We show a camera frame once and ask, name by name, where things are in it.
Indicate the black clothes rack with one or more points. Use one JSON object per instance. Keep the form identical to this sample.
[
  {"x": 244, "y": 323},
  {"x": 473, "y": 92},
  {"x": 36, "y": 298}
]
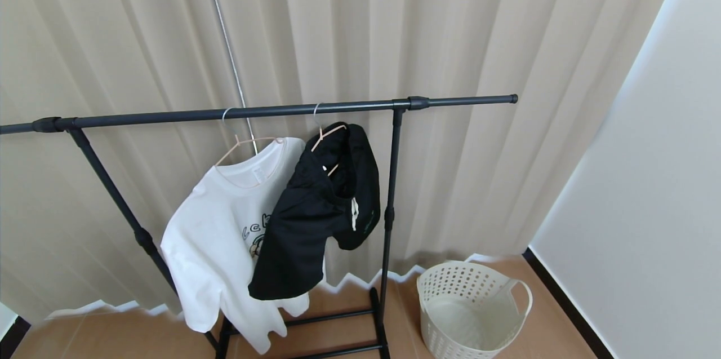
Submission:
[{"x": 169, "y": 116}]

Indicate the white garment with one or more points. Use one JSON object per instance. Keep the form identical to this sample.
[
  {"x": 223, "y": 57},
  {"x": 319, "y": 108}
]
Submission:
[{"x": 208, "y": 246}]

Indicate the black garment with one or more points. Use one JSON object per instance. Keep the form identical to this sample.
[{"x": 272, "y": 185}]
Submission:
[{"x": 304, "y": 235}]

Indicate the white laundry basket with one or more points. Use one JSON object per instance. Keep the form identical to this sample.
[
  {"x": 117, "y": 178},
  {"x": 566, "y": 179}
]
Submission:
[{"x": 439, "y": 291}]

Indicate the beige curtain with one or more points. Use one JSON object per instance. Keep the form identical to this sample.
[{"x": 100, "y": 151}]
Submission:
[{"x": 394, "y": 21}]

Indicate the pink clothes hanger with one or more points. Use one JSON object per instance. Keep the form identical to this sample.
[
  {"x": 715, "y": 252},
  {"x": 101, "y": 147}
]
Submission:
[
  {"x": 236, "y": 147},
  {"x": 320, "y": 132}
]

